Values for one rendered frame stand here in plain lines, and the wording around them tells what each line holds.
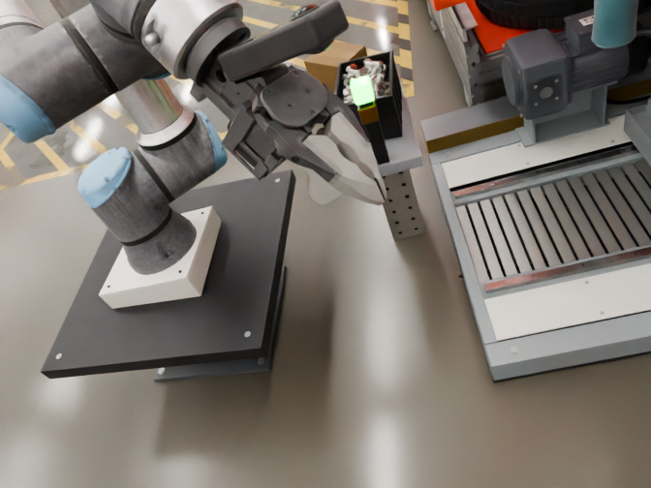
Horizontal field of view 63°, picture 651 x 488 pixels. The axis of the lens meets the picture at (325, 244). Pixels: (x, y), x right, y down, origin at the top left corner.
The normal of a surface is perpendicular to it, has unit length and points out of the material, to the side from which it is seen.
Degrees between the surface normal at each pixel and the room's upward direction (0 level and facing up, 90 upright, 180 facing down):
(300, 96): 47
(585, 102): 90
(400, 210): 90
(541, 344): 0
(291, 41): 79
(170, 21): 57
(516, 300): 0
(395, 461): 0
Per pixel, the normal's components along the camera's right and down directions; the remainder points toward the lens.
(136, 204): 0.50, 0.44
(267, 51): -0.54, 0.59
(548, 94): 0.04, 0.72
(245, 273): -0.30, -0.65
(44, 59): 0.22, -0.04
